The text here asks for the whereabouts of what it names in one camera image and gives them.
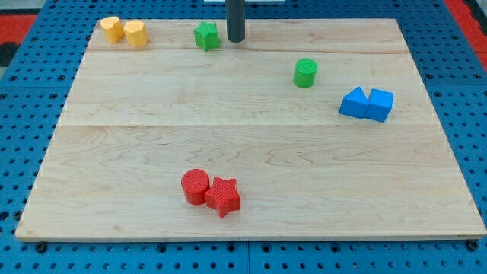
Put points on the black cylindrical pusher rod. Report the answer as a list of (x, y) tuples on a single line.
[(235, 19)]

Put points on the blue triangle block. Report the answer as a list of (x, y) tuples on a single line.
[(354, 104)]

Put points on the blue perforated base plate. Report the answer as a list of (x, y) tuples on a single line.
[(36, 84)]

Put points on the red star block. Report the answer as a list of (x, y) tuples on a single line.
[(223, 196)]

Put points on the green star block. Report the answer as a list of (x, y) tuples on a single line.
[(207, 36)]

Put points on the green cylinder block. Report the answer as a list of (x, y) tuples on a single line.
[(305, 73)]

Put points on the red cylinder block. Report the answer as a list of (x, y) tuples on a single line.
[(195, 183)]

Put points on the blue cube block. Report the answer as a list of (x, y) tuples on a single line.
[(380, 105)]

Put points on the light wooden board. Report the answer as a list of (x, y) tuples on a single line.
[(137, 119)]

